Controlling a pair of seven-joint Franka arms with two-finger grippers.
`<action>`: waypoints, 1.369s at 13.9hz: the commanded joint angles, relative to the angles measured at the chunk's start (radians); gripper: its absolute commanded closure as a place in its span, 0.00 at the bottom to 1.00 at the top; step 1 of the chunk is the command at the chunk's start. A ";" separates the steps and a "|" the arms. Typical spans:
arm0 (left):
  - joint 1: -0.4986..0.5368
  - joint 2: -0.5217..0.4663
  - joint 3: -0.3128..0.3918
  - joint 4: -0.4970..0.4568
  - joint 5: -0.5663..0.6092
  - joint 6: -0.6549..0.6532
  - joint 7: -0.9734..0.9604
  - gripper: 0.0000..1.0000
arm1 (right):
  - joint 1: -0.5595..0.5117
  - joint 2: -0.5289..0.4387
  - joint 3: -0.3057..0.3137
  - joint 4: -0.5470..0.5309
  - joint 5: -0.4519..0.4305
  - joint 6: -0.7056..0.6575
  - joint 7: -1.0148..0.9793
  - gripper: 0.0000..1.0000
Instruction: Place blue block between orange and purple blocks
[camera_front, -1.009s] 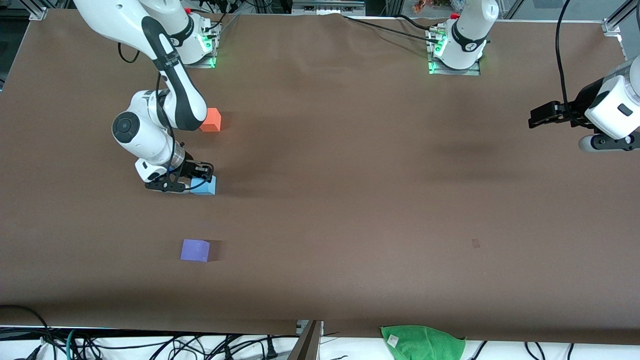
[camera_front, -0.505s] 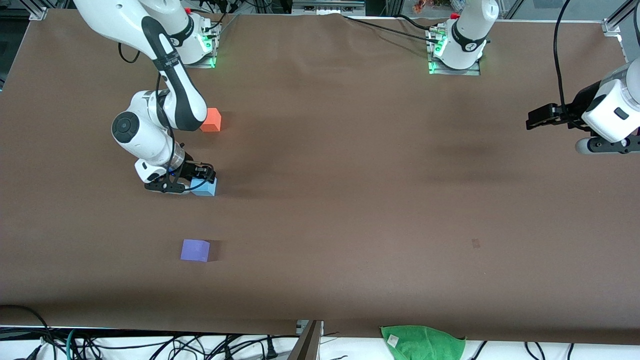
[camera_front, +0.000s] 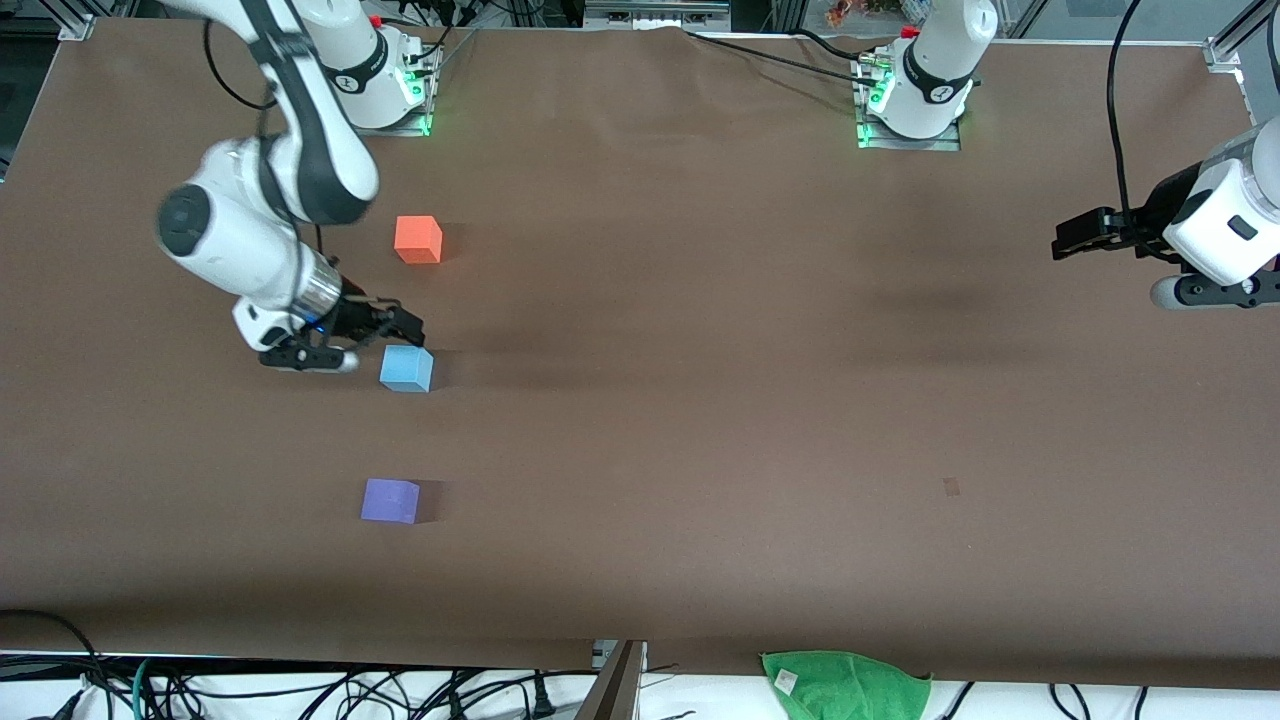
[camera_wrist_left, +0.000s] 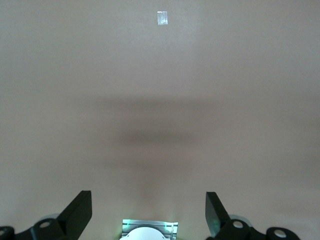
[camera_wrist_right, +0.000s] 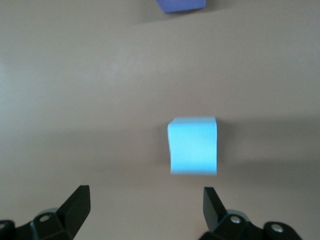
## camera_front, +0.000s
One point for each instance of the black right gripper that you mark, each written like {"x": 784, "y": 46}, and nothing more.
{"x": 356, "y": 316}

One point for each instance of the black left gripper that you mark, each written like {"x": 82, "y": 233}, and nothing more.
{"x": 1150, "y": 222}

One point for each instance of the blue foam block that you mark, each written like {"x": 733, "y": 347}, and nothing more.
{"x": 406, "y": 368}

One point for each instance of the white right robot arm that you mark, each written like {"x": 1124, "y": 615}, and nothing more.
{"x": 230, "y": 230}

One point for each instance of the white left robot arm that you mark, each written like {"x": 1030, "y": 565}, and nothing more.
{"x": 935, "y": 70}

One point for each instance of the orange foam block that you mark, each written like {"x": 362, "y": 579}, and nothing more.
{"x": 417, "y": 240}

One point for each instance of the purple foam block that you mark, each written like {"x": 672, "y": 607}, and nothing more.
{"x": 390, "y": 500}

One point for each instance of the brown table cover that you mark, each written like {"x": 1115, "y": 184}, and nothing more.
{"x": 700, "y": 400}

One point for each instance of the small orange object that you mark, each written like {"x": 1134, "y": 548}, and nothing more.
{"x": 838, "y": 12}

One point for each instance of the grey metal fixture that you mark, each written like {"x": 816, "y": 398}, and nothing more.
{"x": 650, "y": 15}

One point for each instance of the green cloth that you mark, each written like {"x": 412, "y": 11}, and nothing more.
{"x": 845, "y": 685}

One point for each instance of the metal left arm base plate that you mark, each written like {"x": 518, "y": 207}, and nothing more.
{"x": 945, "y": 145}

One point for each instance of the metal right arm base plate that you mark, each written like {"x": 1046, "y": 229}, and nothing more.
{"x": 345, "y": 127}

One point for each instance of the aluminium frame profile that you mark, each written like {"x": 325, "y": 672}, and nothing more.
{"x": 70, "y": 22}
{"x": 1222, "y": 50}

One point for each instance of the grey metal post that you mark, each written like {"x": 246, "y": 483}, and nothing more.
{"x": 615, "y": 690}

